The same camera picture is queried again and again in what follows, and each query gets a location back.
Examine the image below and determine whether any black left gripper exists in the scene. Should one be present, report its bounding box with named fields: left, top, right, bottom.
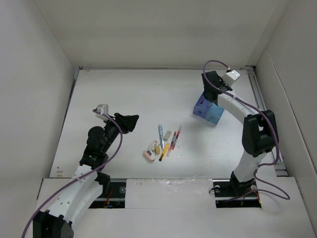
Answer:
left=102, top=113, right=138, bottom=153

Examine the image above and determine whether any red pen clear barrel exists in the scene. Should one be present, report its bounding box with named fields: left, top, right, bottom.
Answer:
left=167, top=131, right=177, bottom=157

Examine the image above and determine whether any red pen white cap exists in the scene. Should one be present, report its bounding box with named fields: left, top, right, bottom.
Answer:
left=172, top=125, right=182, bottom=150

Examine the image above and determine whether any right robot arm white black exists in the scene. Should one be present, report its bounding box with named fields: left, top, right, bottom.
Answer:
left=202, top=70, right=278, bottom=199

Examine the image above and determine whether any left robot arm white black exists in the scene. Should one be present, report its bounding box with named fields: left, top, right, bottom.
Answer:
left=31, top=107, right=139, bottom=238

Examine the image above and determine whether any blue two-compartment container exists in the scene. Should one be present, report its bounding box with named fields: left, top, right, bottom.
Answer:
left=193, top=92, right=224, bottom=125

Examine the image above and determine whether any white grey correction tape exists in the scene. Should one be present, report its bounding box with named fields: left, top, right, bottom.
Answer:
left=147, top=148, right=156, bottom=156

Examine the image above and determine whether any pink white correction tape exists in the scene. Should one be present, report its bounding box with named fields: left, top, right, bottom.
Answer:
left=143, top=151, right=156, bottom=162

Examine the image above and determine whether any grey eraser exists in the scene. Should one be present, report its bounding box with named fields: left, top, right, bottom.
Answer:
left=163, top=131, right=171, bottom=141

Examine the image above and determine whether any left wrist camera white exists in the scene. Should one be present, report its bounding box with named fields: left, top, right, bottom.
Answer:
left=93, top=104, right=108, bottom=120

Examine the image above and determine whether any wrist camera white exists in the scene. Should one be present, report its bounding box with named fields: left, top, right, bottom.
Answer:
left=222, top=70, right=240, bottom=87
left=93, top=104, right=108, bottom=120

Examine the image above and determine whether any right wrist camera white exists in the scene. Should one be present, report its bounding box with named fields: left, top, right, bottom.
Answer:
left=222, top=70, right=240, bottom=87

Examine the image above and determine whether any aluminium rail right side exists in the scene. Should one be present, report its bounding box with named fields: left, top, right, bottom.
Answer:
left=246, top=67, right=289, bottom=177

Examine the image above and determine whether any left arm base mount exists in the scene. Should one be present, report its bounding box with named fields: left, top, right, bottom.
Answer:
left=90, top=180, right=126, bottom=209

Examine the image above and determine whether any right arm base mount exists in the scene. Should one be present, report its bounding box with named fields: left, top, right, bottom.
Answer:
left=210, top=179, right=262, bottom=208

